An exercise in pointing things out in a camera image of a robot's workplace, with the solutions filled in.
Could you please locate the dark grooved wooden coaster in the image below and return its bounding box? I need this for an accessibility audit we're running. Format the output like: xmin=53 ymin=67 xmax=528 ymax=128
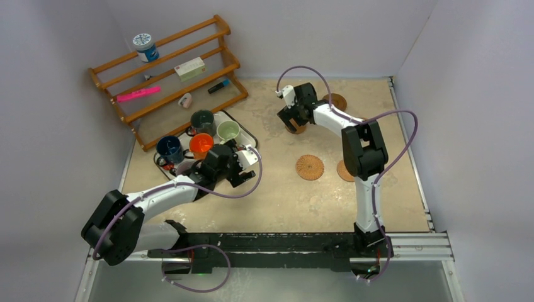
xmin=331 ymin=93 xmax=347 ymax=112

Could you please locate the light green mug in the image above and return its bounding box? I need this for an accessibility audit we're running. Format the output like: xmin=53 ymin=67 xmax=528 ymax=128
xmin=217 ymin=120 xmax=241 ymax=143

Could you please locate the wooden tiered shelf rack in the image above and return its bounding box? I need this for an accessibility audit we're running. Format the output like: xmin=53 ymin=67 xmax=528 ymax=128
xmin=88 ymin=14 xmax=249 ymax=151

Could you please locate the black blue marker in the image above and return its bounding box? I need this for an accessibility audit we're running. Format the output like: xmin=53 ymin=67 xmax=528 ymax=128
xmin=208 ymin=79 xmax=230 ymax=94

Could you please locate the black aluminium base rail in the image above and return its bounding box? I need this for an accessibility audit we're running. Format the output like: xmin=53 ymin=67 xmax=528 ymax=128
xmin=85 ymin=232 xmax=453 ymax=276

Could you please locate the white strawberry metal tray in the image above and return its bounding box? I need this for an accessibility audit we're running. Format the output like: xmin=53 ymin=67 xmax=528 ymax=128
xmin=153 ymin=110 xmax=258 ymax=180

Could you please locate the plain round wooden coaster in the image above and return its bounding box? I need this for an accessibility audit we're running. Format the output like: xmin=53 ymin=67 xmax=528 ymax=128
xmin=285 ymin=120 xmax=307 ymax=135

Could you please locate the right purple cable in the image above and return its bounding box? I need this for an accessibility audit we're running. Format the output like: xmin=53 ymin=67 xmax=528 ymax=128
xmin=275 ymin=65 xmax=419 ymax=284

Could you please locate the blue white lidded jar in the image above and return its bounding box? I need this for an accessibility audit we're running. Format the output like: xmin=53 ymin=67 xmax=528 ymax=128
xmin=132 ymin=33 xmax=159 ymax=63

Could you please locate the dark green mug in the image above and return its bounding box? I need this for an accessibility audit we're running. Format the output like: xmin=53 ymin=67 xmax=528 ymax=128
xmin=186 ymin=109 xmax=216 ymax=137

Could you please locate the white green small box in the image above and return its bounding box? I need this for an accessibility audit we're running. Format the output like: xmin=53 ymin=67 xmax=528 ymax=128
xmin=174 ymin=57 xmax=206 ymax=82

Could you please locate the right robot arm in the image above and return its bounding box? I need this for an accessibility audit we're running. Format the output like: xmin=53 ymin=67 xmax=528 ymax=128
xmin=276 ymin=83 xmax=390 ymax=256

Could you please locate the small white pink object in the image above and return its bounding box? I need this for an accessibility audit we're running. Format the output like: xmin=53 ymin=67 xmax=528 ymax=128
xmin=178 ymin=93 xmax=192 ymax=109

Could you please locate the orange mug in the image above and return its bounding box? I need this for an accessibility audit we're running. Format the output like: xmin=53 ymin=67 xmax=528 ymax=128
xmin=184 ymin=133 xmax=214 ymax=160

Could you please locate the lilac purple mug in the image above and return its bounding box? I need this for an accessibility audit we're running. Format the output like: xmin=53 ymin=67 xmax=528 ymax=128
xmin=173 ymin=160 xmax=195 ymax=176

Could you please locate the woven rattan round coaster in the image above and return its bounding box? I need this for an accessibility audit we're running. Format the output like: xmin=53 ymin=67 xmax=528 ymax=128
xmin=295 ymin=154 xmax=324 ymax=181

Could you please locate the pink highlighter marker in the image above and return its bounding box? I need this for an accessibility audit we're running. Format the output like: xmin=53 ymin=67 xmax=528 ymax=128
xmin=116 ymin=86 xmax=161 ymax=103

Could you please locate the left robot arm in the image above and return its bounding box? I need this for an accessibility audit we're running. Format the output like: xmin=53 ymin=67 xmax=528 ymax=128
xmin=81 ymin=142 xmax=263 ymax=266

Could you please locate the dark blue mug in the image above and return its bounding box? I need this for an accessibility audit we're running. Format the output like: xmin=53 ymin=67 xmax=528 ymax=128
xmin=156 ymin=135 xmax=185 ymax=164

